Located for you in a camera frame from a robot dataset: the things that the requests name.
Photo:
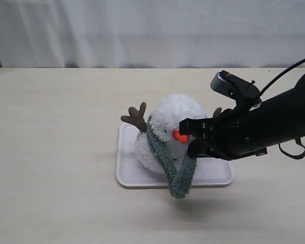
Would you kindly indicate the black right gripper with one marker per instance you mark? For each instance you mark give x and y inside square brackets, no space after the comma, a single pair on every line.
[232,136]

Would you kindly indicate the white rectangular plastic tray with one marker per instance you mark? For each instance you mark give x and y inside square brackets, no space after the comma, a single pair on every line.
[130,174]

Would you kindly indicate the white plush snowman toy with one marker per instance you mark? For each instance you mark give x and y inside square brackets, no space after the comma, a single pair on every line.
[172,107]

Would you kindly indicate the green knitted scarf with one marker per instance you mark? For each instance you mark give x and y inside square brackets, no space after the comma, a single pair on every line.
[172,167]

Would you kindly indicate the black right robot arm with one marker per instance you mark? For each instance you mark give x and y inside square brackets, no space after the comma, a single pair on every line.
[285,114]

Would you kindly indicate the white backdrop curtain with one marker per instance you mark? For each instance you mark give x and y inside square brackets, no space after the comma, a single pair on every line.
[151,34]

